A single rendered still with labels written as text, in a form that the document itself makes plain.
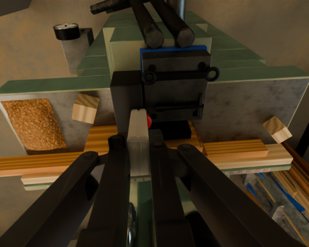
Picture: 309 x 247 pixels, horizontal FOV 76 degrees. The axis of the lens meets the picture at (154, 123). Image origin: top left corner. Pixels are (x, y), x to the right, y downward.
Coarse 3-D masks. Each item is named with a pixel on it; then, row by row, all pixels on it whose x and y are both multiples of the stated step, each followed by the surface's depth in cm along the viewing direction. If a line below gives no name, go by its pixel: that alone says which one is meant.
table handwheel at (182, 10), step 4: (168, 0) 36; (172, 0) 35; (176, 0) 35; (180, 0) 35; (184, 0) 36; (168, 4) 36; (172, 4) 36; (176, 4) 36; (180, 4) 36; (184, 4) 36; (172, 8) 36; (176, 8) 36; (180, 8) 36; (184, 8) 37; (176, 12) 36; (180, 12) 36; (184, 12) 37; (180, 16) 37; (184, 16) 38; (184, 20) 38
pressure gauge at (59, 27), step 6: (60, 24) 53; (66, 24) 53; (72, 24) 53; (54, 30) 50; (60, 30) 49; (66, 30) 49; (72, 30) 50; (78, 30) 52; (60, 36) 50; (66, 36) 50; (72, 36) 50; (78, 36) 52
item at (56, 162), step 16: (208, 144) 46; (224, 144) 46; (240, 144) 46; (256, 144) 46; (0, 160) 44; (16, 160) 43; (32, 160) 43; (48, 160) 43; (64, 160) 43; (0, 176) 42
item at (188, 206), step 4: (176, 180) 33; (180, 188) 32; (180, 192) 32; (184, 192) 32; (180, 196) 31; (184, 196) 31; (184, 200) 30; (188, 200) 30; (184, 204) 31; (188, 204) 31; (192, 204) 31; (184, 208) 31; (188, 208) 31; (192, 208) 31; (184, 212) 32; (188, 212) 32; (192, 212) 32; (196, 212) 32
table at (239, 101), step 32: (0, 96) 36; (32, 96) 36; (64, 96) 37; (96, 96) 37; (224, 96) 39; (256, 96) 40; (288, 96) 40; (64, 128) 41; (224, 128) 44; (256, 128) 45
